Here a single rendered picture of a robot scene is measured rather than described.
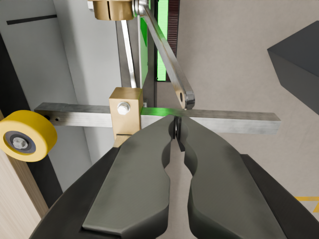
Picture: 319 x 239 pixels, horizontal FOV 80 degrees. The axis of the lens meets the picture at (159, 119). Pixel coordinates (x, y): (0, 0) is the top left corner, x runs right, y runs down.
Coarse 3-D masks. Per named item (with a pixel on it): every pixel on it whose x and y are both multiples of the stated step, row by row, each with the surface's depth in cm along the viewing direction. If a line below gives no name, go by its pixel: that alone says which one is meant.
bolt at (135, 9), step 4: (132, 0) 23; (136, 0) 23; (148, 0) 23; (132, 4) 23; (136, 4) 23; (148, 4) 23; (132, 8) 23; (136, 8) 23; (136, 12) 23; (136, 16) 25
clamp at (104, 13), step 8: (88, 0) 22; (96, 0) 22; (104, 0) 22; (112, 0) 22; (120, 0) 21; (128, 0) 21; (88, 8) 24; (96, 8) 22; (104, 8) 22; (112, 8) 22; (120, 8) 22; (128, 8) 23; (96, 16) 23; (104, 16) 22; (112, 16) 22; (120, 16) 23; (128, 16) 23
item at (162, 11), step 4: (160, 0) 36; (164, 0) 36; (160, 4) 36; (164, 4) 36; (160, 8) 36; (164, 8) 36; (160, 12) 37; (164, 12) 37; (160, 16) 37; (164, 16) 37; (160, 20) 37; (164, 20) 37; (160, 24) 38; (164, 24) 38; (160, 28) 38; (164, 28) 38; (164, 32) 38; (160, 60) 41; (160, 64) 42; (160, 68) 42; (164, 68) 42; (160, 72) 43; (164, 72) 43; (160, 76) 43; (164, 76) 43; (160, 80) 44; (164, 80) 44
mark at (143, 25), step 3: (141, 18) 30; (141, 21) 30; (144, 21) 34; (141, 24) 30; (144, 24) 34; (141, 27) 31; (144, 27) 34; (141, 30) 31; (144, 30) 34; (144, 33) 34; (144, 36) 34; (144, 39) 35
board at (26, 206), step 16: (0, 112) 30; (0, 160) 32; (16, 160) 34; (0, 176) 34; (16, 176) 34; (32, 176) 38; (0, 192) 37; (16, 192) 36; (32, 192) 38; (0, 208) 40; (16, 208) 39; (32, 208) 39; (0, 224) 43; (16, 224) 43; (32, 224) 42
